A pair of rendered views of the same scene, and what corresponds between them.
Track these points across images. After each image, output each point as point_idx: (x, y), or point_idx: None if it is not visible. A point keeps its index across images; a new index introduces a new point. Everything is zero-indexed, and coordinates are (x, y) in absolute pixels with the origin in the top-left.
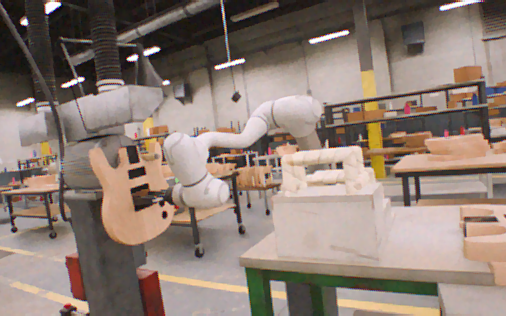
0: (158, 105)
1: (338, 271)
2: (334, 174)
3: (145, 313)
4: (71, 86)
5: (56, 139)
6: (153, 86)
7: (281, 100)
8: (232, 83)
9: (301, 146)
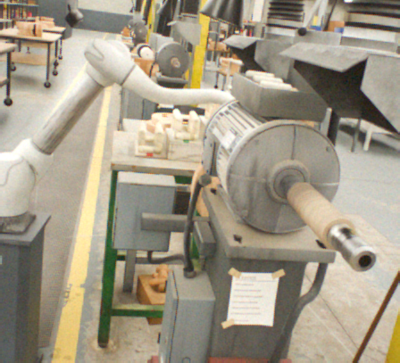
0: (238, 58)
1: None
2: (196, 114)
3: None
4: (330, 13)
5: (343, 117)
6: (205, 11)
7: (124, 45)
8: None
9: (96, 96)
